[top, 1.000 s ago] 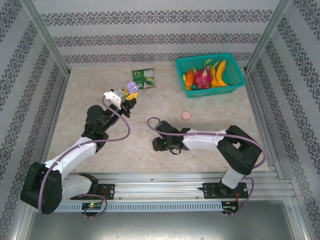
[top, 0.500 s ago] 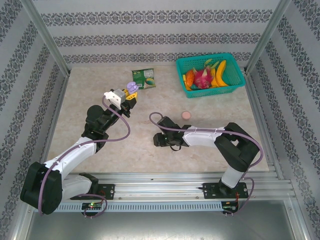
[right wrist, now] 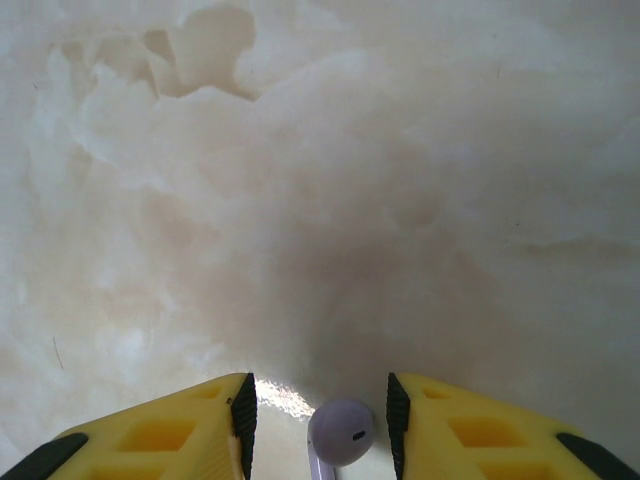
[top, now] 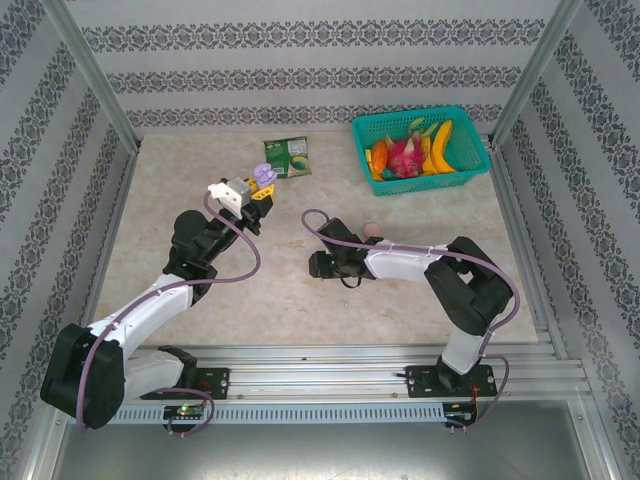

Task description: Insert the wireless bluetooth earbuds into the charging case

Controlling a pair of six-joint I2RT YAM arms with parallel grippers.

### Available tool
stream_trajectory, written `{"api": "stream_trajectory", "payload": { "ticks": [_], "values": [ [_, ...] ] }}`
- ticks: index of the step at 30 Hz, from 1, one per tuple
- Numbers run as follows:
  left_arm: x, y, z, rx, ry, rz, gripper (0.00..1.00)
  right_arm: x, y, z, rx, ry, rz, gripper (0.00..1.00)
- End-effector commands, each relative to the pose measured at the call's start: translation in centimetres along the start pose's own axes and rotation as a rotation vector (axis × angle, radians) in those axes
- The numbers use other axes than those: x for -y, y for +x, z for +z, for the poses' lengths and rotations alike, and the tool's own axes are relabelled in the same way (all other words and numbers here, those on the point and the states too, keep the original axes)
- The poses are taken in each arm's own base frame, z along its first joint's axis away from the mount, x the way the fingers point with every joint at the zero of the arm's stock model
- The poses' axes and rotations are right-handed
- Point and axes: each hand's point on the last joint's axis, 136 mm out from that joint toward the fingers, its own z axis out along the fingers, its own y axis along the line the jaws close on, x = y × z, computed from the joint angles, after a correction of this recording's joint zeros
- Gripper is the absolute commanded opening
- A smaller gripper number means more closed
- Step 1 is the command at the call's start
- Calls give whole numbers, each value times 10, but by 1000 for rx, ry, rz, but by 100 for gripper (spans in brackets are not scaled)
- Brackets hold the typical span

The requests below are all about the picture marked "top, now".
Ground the purple earbud charging case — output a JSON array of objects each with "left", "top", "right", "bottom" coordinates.
[{"left": 251, "top": 162, "right": 279, "bottom": 186}]

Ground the teal plastic basket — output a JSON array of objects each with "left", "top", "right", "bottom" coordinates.
[{"left": 350, "top": 104, "right": 492, "bottom": 198}]

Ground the green snack packet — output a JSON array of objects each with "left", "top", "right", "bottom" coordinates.
[{"left": 262, "top": 136, "right": 313, "bottom": 179}]

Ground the orange toy mango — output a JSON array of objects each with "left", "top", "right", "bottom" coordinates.
[{"left": 370, "top": 141, "right": 391, "bottom": 172}]

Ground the pink toy dragon fruit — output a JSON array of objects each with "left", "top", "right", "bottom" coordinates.
[{"left": 384, "top": 117, "right": 437, "bottom": 180}]

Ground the yellow toy banana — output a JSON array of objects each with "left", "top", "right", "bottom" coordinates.
[
  {"left": 417, "top": 137, "right": 437, "bottom": 178},
  {"left": 427, "top": 119, "right": 458, "bottom": 176}
]

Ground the left controller circuit board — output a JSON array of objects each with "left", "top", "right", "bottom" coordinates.
[{"left": 163, "top": 404, "right": 207, "bottom": 420}]

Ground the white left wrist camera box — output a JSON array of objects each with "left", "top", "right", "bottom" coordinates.
[{"left": 206, "top": 176, "right": 257, "bottom": 217}]

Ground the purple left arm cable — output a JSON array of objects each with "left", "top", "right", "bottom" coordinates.
[{"left": 76, "top": 192, "right": 265, "bottom": 437}]

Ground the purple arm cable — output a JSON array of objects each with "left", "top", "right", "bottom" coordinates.
[
  {"left": 301, "top": 208, "right": 522, "bottom": 435},
  {"left": 76, "top": 192, "right": 265, "bottom": 437}
]

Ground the aluminium left side rail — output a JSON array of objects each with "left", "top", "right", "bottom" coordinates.
[{"left": 68, "top": 148, "right": 140, "bottom": 365}]

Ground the aluminium mounting rail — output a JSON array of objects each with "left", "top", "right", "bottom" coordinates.
[{"left": 47, "top": 343, "right": 587, "bottom": 401}]

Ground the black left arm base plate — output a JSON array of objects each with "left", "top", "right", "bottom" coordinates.
[{"left": 142, "top": 367, "right": 232, "bottom": 401}]

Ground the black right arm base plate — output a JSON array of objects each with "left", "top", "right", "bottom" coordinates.
[{"left": 404, "top": 364, "right": 498, "bottom": 399}]

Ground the slotted grey cable tray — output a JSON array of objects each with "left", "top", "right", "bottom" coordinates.
[{"left": 66, "top": 403, "right": 447, "bottom": 426}]

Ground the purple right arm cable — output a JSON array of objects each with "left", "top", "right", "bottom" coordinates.
[{"left": 301, "top": 208, "right": 522, "bottom": 435}]

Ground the aluminium right side rail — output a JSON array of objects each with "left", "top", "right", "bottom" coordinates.
[{"left": 480, "top": 139, "right": 571, "bottom": 360}]

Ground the aluminium left frame post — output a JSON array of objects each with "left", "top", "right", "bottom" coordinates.
[{"left": 38, "top": 0, "right": 142, "bottom": 154}]

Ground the aluminium frame post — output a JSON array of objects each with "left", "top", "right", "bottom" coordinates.
[
  {"left": 489, "top": 0, "right": 585, "bottom": 147},
  {"left": 38, "top": 0, "right": 142, "bottom": 154}
]

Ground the aluminium right frame post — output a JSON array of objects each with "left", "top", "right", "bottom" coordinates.
[{"left": 489, "top": 0, "right": 585, "bottom": 147}]

